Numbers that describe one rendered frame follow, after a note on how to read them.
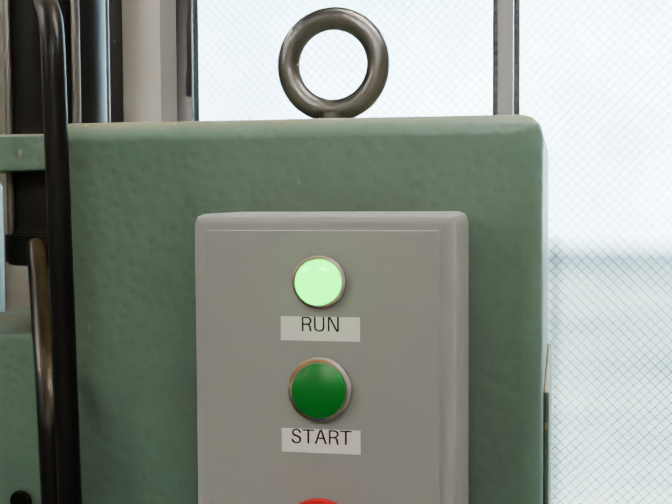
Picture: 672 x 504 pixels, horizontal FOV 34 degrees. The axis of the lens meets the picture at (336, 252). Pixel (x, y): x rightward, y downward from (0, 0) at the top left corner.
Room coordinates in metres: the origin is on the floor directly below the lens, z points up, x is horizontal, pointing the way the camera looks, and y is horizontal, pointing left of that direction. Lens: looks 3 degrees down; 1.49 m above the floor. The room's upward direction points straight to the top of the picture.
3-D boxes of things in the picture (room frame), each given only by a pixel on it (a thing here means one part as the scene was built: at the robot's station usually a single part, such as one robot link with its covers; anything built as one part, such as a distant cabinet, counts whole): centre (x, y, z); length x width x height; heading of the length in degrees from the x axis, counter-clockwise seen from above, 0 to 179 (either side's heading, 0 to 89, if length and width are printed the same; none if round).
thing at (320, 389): (0.40, 0.01, 1.42); 0.02 x 0.01 x 0.02; 78
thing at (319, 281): (0.40, 0.01, 1.46); 0.02 x 0.01 x 0.02; 78
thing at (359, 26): (0.58, 0.00, 1.55); 0.06 x 0.02 x 0.06; 78
